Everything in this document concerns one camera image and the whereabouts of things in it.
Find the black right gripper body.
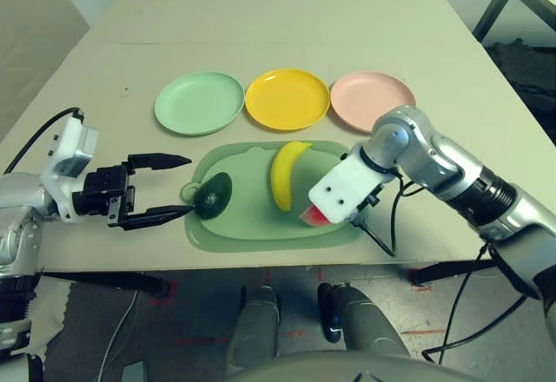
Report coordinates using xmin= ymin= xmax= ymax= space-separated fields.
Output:
xmin=347 ymin=181 xmax=386 ymax=227

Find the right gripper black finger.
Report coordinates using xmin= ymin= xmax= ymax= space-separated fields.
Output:
xmin=354 ymin=219 xmax=397 ymax=258

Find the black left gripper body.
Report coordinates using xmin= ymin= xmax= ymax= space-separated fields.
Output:
xmin=71 ymin=162 xmax=136 ymax=229

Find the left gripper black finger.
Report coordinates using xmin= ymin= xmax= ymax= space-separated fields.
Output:
xmin=127 ymin=152 xmax=193 ymax=173
xmin=116 ymin=205 xmax=196 ymax=231

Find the red watermelon slice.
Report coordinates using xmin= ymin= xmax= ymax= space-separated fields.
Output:
xmin=299 ymin=207 xmax=332 ymax=228

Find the dark green avocado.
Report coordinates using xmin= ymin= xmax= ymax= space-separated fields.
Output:
xmin=192 ymin=172 xmax=234 ymax=219

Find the yellow banana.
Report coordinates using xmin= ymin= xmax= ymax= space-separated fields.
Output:
xmin=270 ymin=140 xmax=314 ymax=214

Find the mint green plate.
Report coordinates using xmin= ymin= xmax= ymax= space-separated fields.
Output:
xmin=154 ymin=70 xmax=245 ymax=136

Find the black table leg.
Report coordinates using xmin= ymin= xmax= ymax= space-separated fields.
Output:
xmin=41 ymin=271 xmax=173 ymax=300
xmin=410 ymin=260 xmax=496 ymax=287

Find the grey right robot leg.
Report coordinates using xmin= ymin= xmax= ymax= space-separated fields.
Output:
xmin=316 ymin=281 xmax=412 ymax=357

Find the grey robot leg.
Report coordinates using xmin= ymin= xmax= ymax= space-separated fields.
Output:
xmin=316 ymin=281 xmax=412 ymax=357
xmin=225 ymin=285 xmax=281 ymax=368

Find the green silicone cutting mat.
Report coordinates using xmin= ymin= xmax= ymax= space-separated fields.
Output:
xmin=182 ymin=140 xmax=364 ymax=254

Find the pink plate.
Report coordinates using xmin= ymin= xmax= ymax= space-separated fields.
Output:
xmin=329 ymin=70 xmax=417 ymax=135

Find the yellow plate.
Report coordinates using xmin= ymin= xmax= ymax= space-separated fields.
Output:
xmin=245 ymin=68 xmax=330 ymax=132

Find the grey left robot leg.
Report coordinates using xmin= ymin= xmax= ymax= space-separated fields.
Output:
xmin=225 ymin=285 xmax=281 ymax=368

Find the grey flat floor box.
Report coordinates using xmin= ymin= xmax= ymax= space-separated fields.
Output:
xmin=121 ymin=360 xmax=149 ymax=382

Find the side table with black legs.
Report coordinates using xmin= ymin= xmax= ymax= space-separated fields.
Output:
xmin=472 ymin=0 xmax=556 ymax=44

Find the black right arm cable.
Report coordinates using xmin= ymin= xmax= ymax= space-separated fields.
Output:
xmin=388 ymin=172 xmax=544 ymax=366

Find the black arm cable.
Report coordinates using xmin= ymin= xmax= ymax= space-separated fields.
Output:
xmin=3 ymin=106 xmax=86 ymax=175
xmin=388 ymin=172 xmax=544 ymax=366

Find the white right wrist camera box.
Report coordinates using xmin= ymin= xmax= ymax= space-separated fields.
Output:
xmin=308 ymin=149 xmax=392 ymax=227

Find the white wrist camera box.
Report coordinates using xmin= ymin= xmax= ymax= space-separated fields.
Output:
xmin=308 ymin=149 xmax=392 ymax=227
xmin=41 ymin=115 xmax=99 ymax=222

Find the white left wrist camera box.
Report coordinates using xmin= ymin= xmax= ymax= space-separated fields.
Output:
xmin=41 ymin=115 xmax=99 ymax=222

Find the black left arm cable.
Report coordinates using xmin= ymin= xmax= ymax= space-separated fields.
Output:
xmin=3 ymin=106 xmax=86 ymax=175

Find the white floor cable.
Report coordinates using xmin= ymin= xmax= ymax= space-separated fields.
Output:
xmin=97 ymin=288 xmax=140 ymax=382

